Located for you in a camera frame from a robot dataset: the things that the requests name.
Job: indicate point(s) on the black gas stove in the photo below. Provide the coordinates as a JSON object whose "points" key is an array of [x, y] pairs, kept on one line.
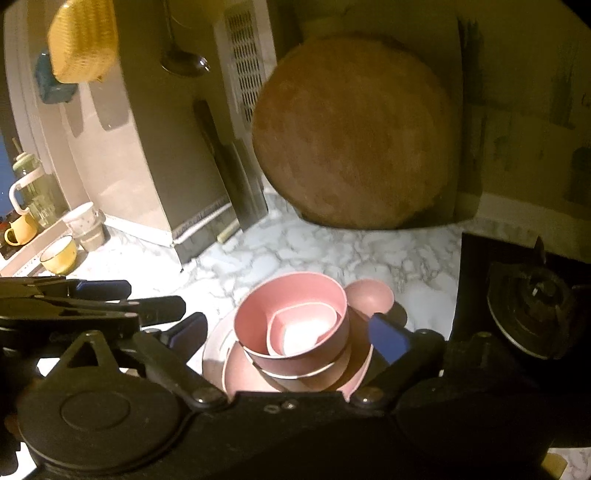
{"points": [[471, 286]]}

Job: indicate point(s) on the white patterned bowl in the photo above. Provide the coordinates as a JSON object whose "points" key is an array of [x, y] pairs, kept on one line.
{"points": [[81, 219]]}

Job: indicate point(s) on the stacked plastic food container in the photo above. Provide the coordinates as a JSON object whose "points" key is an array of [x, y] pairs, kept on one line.
{"points": [[92, 237]]}

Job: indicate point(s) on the pink bear-shaped plate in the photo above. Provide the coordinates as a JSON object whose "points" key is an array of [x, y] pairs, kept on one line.
{"points": [[369, 297]]}

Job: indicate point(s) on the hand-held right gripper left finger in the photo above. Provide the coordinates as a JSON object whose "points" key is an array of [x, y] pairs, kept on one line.
{"points": [[189, 332]]}

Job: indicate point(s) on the pink bowl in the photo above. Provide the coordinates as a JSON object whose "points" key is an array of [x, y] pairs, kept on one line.
{"points": [[258, 300]]}

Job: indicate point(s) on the dark kitchen cleaver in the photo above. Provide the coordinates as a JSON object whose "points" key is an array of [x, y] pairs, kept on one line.
{"points": [[249, 184]]}

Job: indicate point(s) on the pink heart-shaped dish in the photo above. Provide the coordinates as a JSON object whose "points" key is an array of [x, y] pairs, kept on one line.
{"points": [[300, 337]]}

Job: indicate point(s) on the yellow bowl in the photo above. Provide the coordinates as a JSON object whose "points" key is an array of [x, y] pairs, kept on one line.
{"points": [[60, 256]]}

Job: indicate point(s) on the white vent grille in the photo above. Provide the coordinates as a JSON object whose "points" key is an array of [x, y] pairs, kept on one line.
{"points": [[244, 60]]}

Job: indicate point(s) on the yellow mug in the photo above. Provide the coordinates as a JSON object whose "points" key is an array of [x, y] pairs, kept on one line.
{"points": [[23, 230]]}

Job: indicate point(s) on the round wooden cutting board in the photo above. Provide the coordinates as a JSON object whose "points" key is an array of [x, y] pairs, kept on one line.
{"points": [[351, 134]]}

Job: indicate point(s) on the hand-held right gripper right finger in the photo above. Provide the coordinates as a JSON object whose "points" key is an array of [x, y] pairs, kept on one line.
{"points": [[390, 339]]}

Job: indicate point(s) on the yellow plastic basket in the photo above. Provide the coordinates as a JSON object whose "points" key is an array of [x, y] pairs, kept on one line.
{"points": [[83, 41]]}

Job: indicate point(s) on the stove burner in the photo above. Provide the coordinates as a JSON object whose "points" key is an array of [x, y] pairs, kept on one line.
{"points": [[535, 309]]}

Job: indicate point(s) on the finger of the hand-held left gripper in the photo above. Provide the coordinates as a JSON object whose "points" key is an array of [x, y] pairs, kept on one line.
{"points": [[157, 308], [101, 290]]}

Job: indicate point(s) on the metal ladle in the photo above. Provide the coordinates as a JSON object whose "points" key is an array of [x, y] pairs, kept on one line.
{"points": [[184, 62]]}

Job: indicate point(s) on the teal hanging holder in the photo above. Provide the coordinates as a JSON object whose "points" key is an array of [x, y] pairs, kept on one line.
{"points": [[55, 83]]}

